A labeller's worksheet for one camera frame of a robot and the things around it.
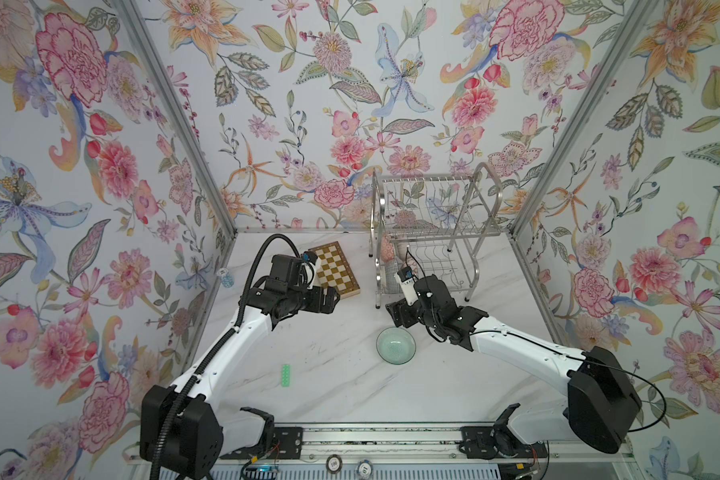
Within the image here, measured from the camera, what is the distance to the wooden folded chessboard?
103 cm

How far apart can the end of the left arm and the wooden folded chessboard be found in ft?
0.76

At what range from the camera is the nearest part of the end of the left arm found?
0.57 m
